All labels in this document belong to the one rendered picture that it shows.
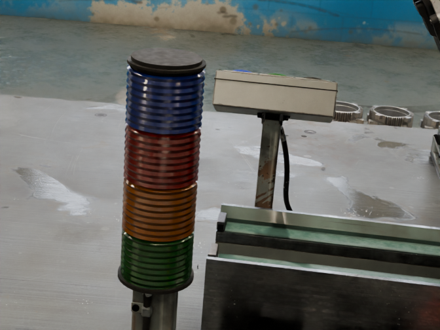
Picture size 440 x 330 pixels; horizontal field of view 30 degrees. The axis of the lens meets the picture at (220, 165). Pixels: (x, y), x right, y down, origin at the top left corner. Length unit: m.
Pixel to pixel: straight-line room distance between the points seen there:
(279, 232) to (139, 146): 0.45
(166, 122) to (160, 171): 0.04
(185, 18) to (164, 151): 5.91
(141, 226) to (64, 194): 0.77
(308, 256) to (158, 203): 0.44
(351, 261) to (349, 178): 0.54
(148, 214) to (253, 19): 5.89
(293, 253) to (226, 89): 0.25
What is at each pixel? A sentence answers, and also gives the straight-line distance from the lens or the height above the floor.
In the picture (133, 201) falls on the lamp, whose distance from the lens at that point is 0.65.
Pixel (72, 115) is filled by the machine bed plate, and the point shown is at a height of 0.80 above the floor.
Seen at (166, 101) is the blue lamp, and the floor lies 1.19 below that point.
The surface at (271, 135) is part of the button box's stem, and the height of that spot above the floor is 0.99.
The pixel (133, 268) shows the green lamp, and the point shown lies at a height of 1.05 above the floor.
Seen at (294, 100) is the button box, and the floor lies 1.05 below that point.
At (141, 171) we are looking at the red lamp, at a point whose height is 1.13.
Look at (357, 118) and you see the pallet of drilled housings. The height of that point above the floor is 0.31.
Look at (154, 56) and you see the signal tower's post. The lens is 0.63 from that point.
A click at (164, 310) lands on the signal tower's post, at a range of 0.70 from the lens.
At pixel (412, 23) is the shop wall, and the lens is 6.63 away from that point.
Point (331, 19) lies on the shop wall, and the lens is 6.54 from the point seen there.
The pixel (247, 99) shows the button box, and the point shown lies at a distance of 1.14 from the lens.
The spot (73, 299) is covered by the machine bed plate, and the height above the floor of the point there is 0.80.
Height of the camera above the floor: 1.37
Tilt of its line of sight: 21 degrees down
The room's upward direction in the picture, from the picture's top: 4 degrees clockwise
